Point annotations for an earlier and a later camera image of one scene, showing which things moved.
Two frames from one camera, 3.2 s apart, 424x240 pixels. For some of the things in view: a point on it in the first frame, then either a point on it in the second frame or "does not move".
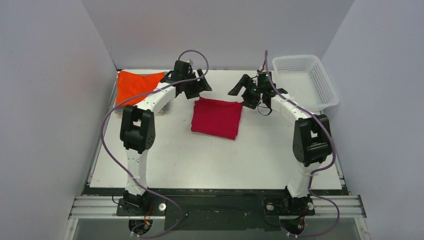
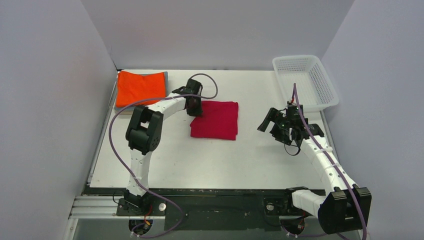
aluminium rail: [325, 207] does not move
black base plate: [217, 209] does not move
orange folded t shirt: [130, 84] does not move
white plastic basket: [306, 81] does not move
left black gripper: [192, 87] -> [193, 108]
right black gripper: [249, 95] -> [274, 122]
